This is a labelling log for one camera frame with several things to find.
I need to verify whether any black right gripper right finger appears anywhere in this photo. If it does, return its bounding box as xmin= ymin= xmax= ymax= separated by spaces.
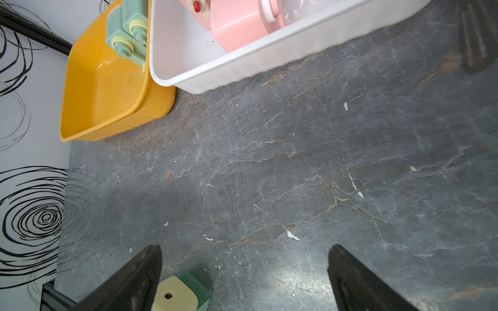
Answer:
xmin=328 ymin=244 xmax=417 ymax=311

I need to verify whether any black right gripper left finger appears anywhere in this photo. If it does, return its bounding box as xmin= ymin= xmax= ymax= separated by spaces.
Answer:
xmin=71 ymin=245 xmax=162 ymax=310

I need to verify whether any yellow plastic storage tray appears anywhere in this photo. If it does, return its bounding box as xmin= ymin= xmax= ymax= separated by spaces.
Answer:
xmin=59 ymin=1 xmax=176 ymax=142

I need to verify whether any white plastic storage tray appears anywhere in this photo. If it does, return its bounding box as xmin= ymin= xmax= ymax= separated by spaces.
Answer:
xmin=149 ymin=1 xmax=428 ymax=95

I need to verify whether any black corner frame post left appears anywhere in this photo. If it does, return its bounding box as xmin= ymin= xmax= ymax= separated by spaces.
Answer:
xmin=1 ymin=4 xmax=72 ymax=56

